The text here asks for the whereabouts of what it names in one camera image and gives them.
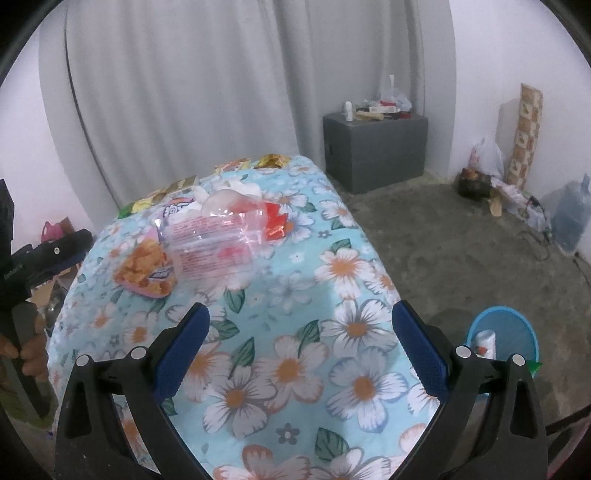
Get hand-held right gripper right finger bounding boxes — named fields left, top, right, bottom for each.
left=392, top=300, right=550, bottom=480

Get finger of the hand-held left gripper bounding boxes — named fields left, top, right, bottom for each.
left=14, top=228, right=93, bottom=278

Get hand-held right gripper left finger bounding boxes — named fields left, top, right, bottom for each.
left=54, top=302, right=211, bottom=480

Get white milk bottle red cap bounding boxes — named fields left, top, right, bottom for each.
left=472, top=329, right=498, bottom=361

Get blue mesh wastebasket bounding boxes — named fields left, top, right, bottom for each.
left=464, top=305, right=541, bottom=398

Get clear plastic bag red print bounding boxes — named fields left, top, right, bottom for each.
left=157, top=191, right=269, bottom=289

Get pink white printed packet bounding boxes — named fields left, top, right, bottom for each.
left=159, top=198, right=200, bottom=221

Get red wrapper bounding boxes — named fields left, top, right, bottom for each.
left=261, top=200, right=289, bottom=241

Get person's left hand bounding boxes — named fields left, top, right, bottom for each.
left=21, top=331, right=49, bottom=383

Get yellow green packet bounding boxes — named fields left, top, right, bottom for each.
left=117, top=175, right=199, bottom=219

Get blue floral blanket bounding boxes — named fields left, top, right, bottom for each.
left=46, top=156, right=444, bottom=480

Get dark pot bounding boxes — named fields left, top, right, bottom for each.
left=457, top=168, right=492, bottom=200

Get white crumpled paper pile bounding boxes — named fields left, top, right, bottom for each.
left=489, top=178, right=550, bottom=229

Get blue water jug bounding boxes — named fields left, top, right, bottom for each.
left=551, top=174, right=591, bottom=250

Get grey cabinet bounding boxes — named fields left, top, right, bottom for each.
left=322, top=112, right=429, bottom=195

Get white plastic bag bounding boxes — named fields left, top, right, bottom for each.
left=379, top=75, right=413, bottom=114
left=470, top=137, right=505, bottom=178

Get grey curtain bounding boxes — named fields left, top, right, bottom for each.
left=39, top=0, right=455, bottom=222

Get patterned paper roll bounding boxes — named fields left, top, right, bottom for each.
left=505, top=83, right=543, bottom=190

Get assorted small boxes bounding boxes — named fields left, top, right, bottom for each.
left=355, top=99, right=411, bottom=121

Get black power cable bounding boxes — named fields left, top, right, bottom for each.
left=517, top=196, right=591, bottom=264

